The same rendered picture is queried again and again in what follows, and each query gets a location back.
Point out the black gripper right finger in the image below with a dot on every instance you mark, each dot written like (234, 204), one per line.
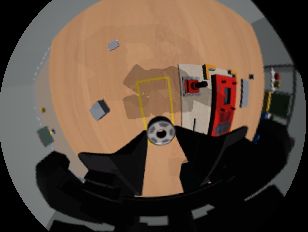
(203, 152)

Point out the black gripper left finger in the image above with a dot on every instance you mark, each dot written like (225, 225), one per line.
(128, 163)

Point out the grey and black wheel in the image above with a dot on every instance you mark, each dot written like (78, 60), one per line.
(160, 123)

